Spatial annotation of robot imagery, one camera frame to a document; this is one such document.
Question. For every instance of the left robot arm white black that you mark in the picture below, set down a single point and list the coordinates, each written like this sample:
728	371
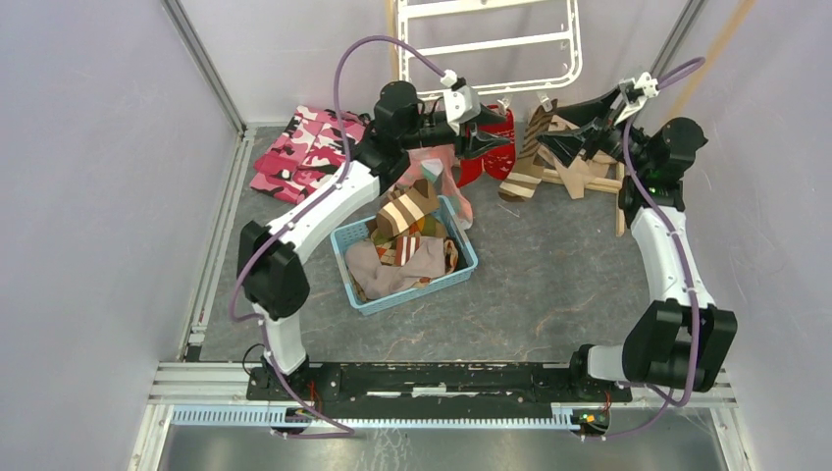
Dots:
271	257

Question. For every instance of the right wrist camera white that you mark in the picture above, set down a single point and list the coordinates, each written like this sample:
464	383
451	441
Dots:
636	92

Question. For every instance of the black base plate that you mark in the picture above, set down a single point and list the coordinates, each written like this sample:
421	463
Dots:
454	390

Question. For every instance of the red sock white stars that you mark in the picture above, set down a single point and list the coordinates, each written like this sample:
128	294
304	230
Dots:
499	162

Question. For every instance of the red sock white trim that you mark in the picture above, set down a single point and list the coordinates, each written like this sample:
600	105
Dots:
469	171

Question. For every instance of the pink camouflage cloth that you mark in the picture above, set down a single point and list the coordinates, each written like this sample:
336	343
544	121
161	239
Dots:
307	153

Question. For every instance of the white clip hanger frame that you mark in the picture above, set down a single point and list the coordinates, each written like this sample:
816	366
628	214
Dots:
504	48

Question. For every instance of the brown striped sock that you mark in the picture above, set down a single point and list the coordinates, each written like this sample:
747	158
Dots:
527	173
405	209

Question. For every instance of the beige cloth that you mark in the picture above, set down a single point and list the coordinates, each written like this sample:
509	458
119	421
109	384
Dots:
602	174

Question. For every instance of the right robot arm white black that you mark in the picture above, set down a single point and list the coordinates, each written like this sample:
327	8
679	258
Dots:
683	338

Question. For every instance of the wooden hanger stand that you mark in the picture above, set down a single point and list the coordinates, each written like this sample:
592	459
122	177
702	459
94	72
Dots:
401	13

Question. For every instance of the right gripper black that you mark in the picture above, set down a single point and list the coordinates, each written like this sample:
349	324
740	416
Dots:
588	116

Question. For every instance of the blue plastic basket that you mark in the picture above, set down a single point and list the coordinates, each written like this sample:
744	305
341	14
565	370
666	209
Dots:
345	236

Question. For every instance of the brown beige socks pile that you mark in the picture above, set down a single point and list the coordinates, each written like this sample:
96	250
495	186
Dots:
380	266

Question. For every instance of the pink sock green patches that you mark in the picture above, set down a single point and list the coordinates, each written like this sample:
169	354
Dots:
433	164

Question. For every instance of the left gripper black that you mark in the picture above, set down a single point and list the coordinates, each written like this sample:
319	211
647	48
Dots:
477	145

